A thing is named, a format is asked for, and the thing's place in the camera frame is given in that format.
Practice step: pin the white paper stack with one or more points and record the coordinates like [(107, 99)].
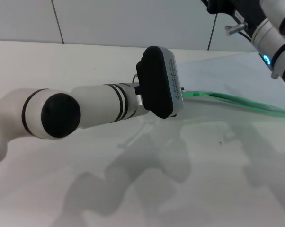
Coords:
[(227, 75)]

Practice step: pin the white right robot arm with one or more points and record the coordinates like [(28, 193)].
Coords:
[(265, 35)]

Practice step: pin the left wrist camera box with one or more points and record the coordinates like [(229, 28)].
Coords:
[(156, 82)]

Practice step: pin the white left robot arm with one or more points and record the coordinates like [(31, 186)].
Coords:
[(97, 104)]

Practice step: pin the silver right mount bolt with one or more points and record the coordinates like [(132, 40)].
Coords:
[(237, 28)]

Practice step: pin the silver left mount bracket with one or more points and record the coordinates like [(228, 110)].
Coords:
[(139, 100)]

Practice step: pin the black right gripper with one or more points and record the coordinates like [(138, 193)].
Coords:
[(227, 6)]

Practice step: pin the clear green-zipper document bag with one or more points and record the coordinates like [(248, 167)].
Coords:
[(188, 95)]

